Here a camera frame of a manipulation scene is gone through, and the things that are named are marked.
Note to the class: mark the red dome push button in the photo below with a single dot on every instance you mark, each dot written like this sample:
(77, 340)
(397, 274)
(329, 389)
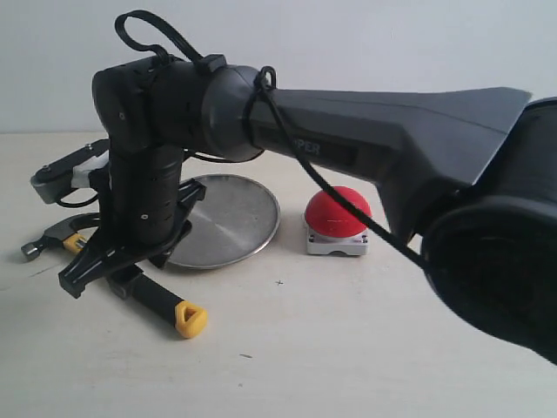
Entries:
(331, 229)

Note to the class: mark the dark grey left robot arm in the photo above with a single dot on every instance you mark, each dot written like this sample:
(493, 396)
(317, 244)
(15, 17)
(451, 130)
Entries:
(467, 179)

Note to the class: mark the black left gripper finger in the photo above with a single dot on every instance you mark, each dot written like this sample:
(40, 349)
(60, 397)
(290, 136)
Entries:
(122, 282)
(104, 256)

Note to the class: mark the round steel plate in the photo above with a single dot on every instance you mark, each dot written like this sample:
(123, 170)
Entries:
(236, 219)

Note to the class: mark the black yellow claw hammer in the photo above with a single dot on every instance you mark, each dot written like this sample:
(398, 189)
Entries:
(187, 318)

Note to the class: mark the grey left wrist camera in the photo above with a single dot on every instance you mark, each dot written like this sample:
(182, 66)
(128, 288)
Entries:
(58, 179)

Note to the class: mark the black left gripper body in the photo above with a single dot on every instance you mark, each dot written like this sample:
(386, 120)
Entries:
(145, 207)

